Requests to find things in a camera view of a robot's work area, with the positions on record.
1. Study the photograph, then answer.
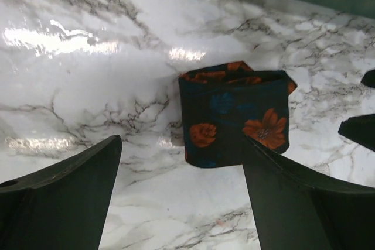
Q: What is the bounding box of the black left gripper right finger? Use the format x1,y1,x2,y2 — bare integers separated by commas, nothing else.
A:
243,137,374,249

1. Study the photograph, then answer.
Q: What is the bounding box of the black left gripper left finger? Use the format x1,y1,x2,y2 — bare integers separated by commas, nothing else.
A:
1,135,122,250

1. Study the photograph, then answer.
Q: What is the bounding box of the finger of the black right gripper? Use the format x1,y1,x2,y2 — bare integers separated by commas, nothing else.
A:
361,69,375,88
338,114,375,151

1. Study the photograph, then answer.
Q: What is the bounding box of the dark orange-patterned necktie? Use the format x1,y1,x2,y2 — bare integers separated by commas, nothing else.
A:
178,61,297,168

